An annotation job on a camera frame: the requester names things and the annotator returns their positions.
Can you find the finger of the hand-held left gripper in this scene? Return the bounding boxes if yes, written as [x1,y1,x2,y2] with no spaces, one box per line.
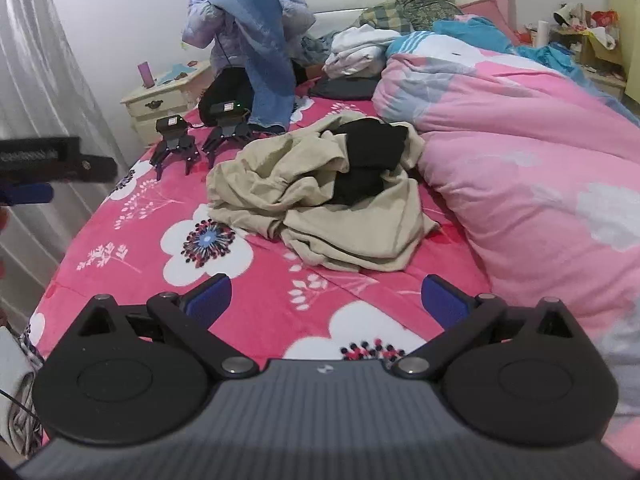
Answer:
[70,156,119,184]
[0,183,54,206]

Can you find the pink pillow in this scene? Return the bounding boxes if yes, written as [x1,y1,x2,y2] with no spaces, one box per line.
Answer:
[459,0,522,47]
[372,42,640,466]

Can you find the turquoise striped blanket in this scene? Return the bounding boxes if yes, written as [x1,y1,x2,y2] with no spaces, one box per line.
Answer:
[385,14,640,128]

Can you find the red yellow bag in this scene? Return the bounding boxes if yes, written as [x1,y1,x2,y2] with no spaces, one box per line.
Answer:
[589,9,621,51]

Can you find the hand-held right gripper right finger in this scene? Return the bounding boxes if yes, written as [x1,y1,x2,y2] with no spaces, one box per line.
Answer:
[390,274,576,381]

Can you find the beige garment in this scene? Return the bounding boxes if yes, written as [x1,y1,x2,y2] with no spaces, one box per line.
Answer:
[280,111,442,273]

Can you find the black garment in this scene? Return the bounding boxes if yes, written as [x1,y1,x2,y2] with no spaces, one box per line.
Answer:
[330,117,412,207]

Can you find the small blue cloth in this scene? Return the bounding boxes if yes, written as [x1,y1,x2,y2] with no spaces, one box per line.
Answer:
[156,62,200,84]

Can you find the white cloth bag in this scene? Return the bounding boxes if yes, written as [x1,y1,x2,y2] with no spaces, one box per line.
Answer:
[0,326,47,458]

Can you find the pink floral blanket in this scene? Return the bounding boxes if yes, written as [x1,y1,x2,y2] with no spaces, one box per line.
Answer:
[30,77,503,448]

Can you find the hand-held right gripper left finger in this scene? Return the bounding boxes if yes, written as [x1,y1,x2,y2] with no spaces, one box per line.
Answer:
[72,272,261,381]

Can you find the white folded clothes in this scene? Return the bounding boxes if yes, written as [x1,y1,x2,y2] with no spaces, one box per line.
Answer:
[322,25,402,80]

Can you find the grey curtain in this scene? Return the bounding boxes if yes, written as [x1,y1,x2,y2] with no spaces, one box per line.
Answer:
[0,0,132,321]

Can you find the blue jeans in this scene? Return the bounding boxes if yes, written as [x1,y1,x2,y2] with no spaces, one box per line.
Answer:
[212,0,297,134]

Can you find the cardboard box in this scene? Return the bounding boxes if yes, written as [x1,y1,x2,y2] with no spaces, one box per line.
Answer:
[579,30,623,67]

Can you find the dark cloth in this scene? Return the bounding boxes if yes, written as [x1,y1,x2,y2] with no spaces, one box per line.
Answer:
[306,76,382,102]

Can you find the plaid cloth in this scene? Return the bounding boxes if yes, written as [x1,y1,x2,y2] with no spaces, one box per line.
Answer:
[357,0,415,36]

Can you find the yellow wardrobe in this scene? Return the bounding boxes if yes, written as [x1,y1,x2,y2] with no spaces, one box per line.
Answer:
[606,0,640,103]

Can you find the cream nightstand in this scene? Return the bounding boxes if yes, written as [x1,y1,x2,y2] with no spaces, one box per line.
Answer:
[572,57,630,103]
[120,61,215,148]

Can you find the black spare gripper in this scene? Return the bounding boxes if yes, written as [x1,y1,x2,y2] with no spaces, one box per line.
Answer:
[149,116,202,181]
[201,102,257,168]

